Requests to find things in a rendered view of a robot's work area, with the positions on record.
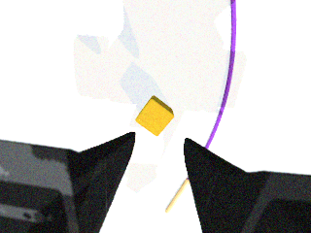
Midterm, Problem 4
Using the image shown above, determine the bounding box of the yellow wooden block with hole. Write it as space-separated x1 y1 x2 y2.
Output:
135 95 174 136

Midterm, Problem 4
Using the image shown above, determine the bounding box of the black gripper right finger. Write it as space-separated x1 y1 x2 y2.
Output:
183 138 311 233

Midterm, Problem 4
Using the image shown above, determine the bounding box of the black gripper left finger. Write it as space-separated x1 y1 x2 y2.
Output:
0 132 136 233

